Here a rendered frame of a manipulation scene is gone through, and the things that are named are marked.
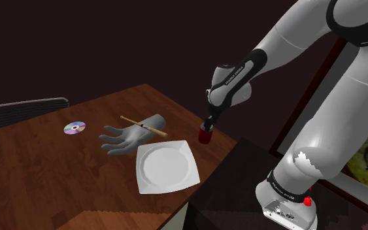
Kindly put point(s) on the black chair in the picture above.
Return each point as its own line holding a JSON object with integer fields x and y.
{"x": 18, "y": 112}

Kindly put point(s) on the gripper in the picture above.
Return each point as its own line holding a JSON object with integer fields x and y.
{"x": 211, "y": 118}

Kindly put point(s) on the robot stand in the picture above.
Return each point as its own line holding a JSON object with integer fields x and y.
{"x": 228, "y": 191}

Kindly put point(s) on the brown wooden table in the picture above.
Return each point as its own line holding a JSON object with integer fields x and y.
{"x": 59, "y": 178}

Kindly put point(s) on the grey hand sculpture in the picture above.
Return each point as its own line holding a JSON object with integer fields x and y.
{"x": 132, "y": 137}

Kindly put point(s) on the white square plate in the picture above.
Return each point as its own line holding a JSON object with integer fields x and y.
{"x": 166, "y": 168}

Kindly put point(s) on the red cup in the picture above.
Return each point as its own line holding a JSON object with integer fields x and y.
{"x": 205, "y": 137}

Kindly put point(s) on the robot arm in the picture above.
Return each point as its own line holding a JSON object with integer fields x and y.
{"x": 339, "y": 105}

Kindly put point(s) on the wooden brush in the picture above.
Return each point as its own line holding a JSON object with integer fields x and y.
{"x": 145, "y": 127}

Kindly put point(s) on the iridescent compact disc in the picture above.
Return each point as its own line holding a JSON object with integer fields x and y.
{"x": 74, "y": 127}

